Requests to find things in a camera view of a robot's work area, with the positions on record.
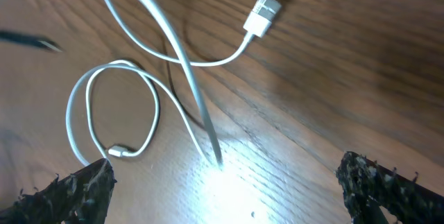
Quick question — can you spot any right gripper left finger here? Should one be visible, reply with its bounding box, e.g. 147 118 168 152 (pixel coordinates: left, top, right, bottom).
1 158 117 224

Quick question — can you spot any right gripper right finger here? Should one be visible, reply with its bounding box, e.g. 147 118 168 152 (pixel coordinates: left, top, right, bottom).
336 151 443 223

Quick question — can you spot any white usb cable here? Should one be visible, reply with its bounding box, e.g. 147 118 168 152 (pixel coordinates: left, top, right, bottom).
65 0 282 169

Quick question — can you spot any black usb cable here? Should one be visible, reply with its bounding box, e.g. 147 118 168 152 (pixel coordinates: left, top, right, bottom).
0 29 63 53

